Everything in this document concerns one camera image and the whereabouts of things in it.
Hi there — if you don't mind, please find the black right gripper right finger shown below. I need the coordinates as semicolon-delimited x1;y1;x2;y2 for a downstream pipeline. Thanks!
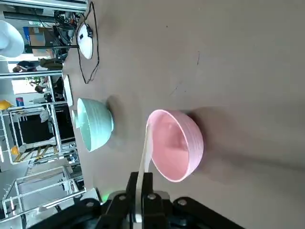
142;172;246;229

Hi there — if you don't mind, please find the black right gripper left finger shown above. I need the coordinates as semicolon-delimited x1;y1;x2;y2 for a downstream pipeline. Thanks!
71;171;139;229

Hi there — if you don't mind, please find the wooden spoon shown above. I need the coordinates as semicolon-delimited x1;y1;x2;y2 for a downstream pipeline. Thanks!
133;121;154;224

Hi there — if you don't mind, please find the pink bowl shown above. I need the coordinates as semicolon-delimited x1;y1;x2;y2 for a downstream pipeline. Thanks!
145;109;204;183

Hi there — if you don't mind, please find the large green bowl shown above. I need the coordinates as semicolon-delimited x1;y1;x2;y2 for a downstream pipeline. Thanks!
76;97;115;153

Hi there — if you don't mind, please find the white desk lamp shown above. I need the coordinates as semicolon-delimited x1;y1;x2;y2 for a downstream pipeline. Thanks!
0;20;94;60

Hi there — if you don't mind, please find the white cutting board grey handle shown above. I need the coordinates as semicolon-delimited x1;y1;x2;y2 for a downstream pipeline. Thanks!
62;75;73;107

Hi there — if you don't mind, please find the black lamp cable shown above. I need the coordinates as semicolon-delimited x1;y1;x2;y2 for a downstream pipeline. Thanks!
77;1;100;84

